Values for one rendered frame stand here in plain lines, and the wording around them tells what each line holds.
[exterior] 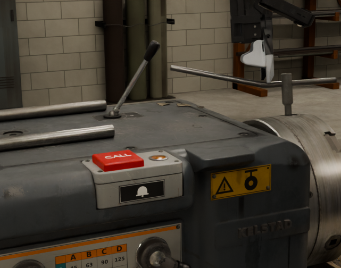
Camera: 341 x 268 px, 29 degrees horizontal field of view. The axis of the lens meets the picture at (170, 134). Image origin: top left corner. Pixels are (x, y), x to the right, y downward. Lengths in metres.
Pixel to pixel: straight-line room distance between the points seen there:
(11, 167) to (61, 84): 7.04
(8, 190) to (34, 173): 0.05
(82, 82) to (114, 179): 7.15
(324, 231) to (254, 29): 0.42
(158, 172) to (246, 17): 0.50
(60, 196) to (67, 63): 7.09
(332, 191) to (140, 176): 0.45
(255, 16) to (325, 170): 0.34
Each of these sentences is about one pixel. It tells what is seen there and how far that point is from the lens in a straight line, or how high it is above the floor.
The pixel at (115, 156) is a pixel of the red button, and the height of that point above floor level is 1.27.
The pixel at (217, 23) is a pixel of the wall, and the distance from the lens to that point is 8.71.
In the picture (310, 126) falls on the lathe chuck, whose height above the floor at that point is 1.23.
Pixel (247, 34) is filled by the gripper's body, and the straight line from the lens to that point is 1.36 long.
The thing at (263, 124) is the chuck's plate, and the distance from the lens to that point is 1.32.
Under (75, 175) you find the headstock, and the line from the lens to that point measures 0.94.
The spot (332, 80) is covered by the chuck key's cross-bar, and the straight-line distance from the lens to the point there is 1.39.
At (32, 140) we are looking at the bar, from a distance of 1.08.
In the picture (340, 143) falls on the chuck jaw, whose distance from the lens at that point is 1.35.
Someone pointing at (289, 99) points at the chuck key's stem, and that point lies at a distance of 1.37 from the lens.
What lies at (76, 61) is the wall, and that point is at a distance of 8.02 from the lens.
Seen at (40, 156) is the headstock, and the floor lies 1.26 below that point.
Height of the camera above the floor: 1.53
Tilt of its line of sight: 14 degrees down
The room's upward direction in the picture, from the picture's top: 1 degrees counter-clockwise
